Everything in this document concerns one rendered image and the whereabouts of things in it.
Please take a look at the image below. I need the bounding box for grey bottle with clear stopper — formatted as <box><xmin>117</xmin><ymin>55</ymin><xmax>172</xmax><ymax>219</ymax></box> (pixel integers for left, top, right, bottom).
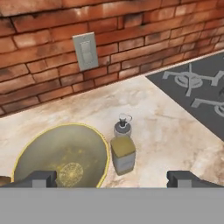
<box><xmin>113</xmin><ymin>113</ymin><xmax>133</xmax><ymax>139</ymax></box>

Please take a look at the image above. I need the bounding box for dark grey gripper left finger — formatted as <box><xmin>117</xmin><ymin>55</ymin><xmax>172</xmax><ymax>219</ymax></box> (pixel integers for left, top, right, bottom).
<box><xmin>1</xmin><ymin>170</ymin><xmax>58</xmax><ymax>189</ymax></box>

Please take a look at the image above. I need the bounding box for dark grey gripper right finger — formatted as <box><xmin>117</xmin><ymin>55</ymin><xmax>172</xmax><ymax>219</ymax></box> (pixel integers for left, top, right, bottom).
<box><xmin>166</xmin><ymin>170</ymin><xmax>223</xmax><ymax>189</ymax></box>

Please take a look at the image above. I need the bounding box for yellow-rimmed olive mixing bowl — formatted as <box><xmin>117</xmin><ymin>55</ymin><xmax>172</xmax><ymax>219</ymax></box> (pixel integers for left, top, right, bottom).
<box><xmin>11</xmin><ymin>122</ymin><xmax>111</xmax><ymax>189</ymax></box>

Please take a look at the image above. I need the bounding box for grey wall socket plate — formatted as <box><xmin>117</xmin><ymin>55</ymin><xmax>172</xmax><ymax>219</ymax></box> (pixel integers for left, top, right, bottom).
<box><xmin>72</xmin><ymin>31</ymin><xmax>100</xmax><ymax>72</ymax></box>

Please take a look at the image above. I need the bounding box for brown round object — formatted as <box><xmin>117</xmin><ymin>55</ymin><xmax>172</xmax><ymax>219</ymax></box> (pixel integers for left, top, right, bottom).
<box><xmin>0</xmin><ymin>175</ymin><xmax>12</xmax><ymax>187</ymax></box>

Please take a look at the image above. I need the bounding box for dark grey gas hob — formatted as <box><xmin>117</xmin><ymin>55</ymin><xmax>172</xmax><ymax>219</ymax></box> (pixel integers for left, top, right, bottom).
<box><xmin>145</xmin><ymin>52</ymin><xmax>224</xmax><ymax>142</ymax></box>

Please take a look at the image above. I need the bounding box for yellow-lidded grey shaker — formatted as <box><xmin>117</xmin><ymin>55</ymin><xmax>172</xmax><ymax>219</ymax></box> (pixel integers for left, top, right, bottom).
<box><xmin>109</xmin><ymin>136</ymin><xmax>137</xmax><ymax>177</ymax></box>

